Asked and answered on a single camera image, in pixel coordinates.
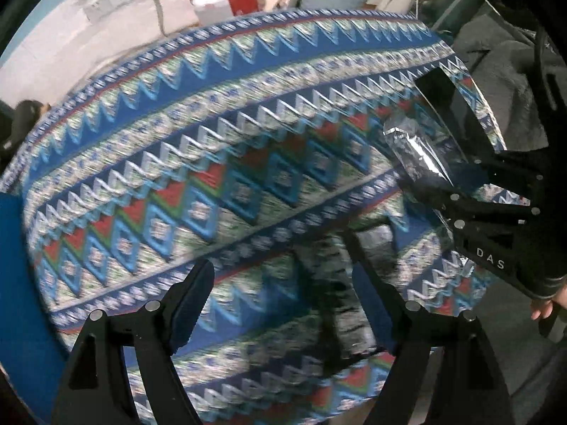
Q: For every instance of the person's right hand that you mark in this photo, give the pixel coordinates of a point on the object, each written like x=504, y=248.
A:
x=547, y=307

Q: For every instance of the blue cardboard box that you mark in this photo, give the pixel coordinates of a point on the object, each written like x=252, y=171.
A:
x=22, y=296

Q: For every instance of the black cylindrical device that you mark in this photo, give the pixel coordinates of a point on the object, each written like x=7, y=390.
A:
x=22, y=117

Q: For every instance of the black metal frame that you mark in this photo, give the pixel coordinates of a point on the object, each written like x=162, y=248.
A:
x=549, y=71

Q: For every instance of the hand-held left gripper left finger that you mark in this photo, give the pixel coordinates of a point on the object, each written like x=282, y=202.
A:
x=190, y=314

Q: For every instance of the blue patterned tablecloth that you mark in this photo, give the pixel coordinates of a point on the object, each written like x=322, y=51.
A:
x=177, y=141

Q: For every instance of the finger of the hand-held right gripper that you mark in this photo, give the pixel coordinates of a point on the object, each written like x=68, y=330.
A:
x=474, y=168
x=438, y=199

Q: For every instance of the grey fleece cloth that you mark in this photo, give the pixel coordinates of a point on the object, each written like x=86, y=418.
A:
x=496, y=62

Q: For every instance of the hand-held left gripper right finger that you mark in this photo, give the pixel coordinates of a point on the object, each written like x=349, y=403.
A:
x=376, y=314

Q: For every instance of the dark silver foil packet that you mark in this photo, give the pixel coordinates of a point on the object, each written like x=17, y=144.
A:
x=341, y=301

